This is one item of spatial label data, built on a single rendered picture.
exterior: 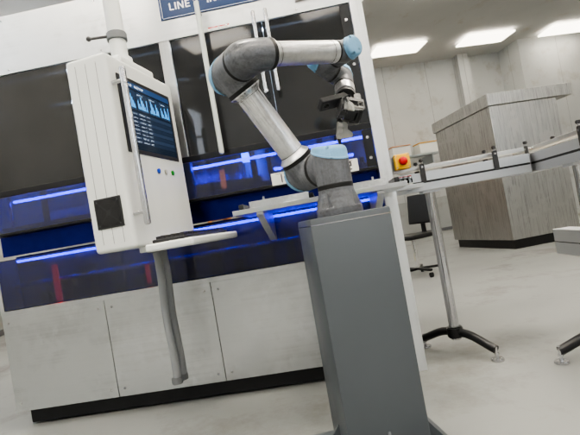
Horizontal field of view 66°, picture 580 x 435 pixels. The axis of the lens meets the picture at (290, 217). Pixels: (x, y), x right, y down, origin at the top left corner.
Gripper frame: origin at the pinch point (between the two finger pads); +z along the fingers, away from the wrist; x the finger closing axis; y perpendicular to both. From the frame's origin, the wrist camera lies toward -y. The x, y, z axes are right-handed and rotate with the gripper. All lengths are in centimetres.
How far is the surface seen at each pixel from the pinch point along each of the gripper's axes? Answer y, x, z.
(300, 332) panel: 9, 106, 24
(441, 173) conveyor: 69, 47, -39
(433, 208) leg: 69, 61, -28
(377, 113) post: 31, 30, -56
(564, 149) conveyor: 103, 10, -24
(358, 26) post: 17, 6, -89
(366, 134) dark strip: 27, 38, -48
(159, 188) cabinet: -63, 55, -11
